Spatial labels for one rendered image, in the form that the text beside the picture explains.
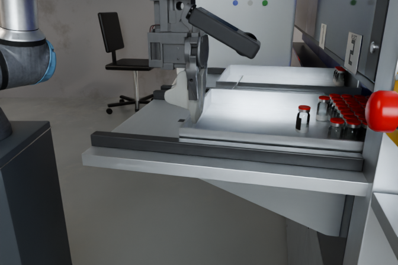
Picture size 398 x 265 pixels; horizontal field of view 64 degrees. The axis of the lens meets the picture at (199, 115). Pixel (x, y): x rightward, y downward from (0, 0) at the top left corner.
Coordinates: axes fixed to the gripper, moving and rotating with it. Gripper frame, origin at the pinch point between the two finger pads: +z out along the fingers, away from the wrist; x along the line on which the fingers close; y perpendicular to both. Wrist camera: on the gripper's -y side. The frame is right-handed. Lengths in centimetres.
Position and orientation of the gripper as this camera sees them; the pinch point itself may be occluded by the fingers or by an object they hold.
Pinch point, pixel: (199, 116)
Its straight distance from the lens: 54.1
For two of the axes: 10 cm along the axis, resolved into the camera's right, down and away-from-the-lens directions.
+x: -2.2, 3.1, -9.3
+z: 0.0, 9.5, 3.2
